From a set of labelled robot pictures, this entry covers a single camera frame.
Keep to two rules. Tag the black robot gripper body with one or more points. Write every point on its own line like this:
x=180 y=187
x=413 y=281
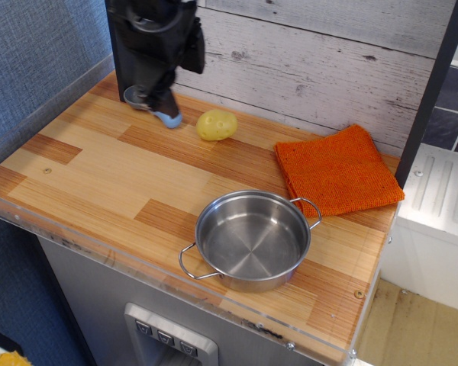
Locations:
x=164 y=27

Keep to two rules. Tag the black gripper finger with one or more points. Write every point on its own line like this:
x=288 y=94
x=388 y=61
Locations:
x=153 y=89
x=193 y=58

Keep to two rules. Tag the yellow toy potato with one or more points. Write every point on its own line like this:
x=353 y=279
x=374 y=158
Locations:
x=215 y=125

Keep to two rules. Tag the grey and blue toy scoop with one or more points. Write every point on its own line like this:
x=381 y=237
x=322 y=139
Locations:
x=169 y=118

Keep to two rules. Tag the stainless steel pot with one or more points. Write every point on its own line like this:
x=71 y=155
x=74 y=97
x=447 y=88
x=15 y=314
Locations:
x=255 y=240

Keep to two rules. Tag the orange knitted cloth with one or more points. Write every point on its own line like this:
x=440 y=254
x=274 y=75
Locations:
x=341 y=173

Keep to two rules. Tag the clear acrylic table edge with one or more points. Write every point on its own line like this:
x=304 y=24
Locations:
x=98 y=281

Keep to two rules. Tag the grey dispenser panel with buttons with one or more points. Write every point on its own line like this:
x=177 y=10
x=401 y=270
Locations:
x=160 y=341

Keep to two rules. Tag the white ribbed sink drainboard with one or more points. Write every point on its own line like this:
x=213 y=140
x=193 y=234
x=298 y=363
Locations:
x=431 y=190

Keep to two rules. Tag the yellow object at bottom left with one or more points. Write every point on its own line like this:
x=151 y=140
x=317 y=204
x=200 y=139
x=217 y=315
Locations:
x=13 y=359

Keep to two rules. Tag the dark grey left post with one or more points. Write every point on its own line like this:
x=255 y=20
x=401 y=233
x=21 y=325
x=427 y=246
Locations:
x=125 y=43

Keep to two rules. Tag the dark grey post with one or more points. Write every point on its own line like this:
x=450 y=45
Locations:
x=435 y=82
x=125 y=43

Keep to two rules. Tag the dark grey right post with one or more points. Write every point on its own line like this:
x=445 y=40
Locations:
x=435 y=82

